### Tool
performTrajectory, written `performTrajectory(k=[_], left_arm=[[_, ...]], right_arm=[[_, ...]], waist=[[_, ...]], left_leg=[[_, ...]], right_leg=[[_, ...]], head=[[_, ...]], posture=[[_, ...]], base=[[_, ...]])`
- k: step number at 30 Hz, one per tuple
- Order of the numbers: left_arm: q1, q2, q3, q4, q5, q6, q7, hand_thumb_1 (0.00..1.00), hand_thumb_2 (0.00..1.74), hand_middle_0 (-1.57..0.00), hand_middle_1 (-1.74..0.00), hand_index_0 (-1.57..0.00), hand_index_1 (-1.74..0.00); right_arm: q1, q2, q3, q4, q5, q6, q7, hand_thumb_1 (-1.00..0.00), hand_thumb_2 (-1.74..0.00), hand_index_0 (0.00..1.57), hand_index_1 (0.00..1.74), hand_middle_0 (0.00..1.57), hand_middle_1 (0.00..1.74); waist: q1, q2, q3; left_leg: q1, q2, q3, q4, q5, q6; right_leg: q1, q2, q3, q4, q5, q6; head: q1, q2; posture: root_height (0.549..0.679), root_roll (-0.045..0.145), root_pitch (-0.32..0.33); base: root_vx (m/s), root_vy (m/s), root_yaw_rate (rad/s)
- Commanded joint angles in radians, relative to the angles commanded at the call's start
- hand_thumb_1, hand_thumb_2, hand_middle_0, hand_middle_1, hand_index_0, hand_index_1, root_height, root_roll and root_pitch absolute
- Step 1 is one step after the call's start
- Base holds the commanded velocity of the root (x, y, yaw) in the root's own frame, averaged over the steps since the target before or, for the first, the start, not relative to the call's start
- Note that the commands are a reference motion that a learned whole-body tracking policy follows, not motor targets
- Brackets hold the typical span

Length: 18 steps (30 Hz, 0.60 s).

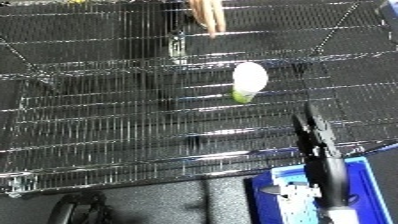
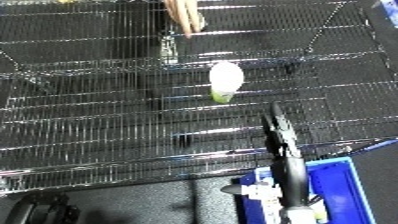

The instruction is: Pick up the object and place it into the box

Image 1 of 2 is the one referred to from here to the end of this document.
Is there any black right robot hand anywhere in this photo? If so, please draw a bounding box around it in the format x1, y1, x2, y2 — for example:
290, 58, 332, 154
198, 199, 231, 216
289, 102, 352, 209

